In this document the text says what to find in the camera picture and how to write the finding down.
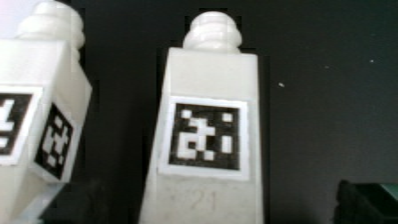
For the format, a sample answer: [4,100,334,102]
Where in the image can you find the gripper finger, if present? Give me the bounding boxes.
[336,180,398,224]

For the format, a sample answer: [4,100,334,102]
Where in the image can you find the white table leg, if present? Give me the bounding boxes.
[139,11,263,224]
[0,1,93,224]

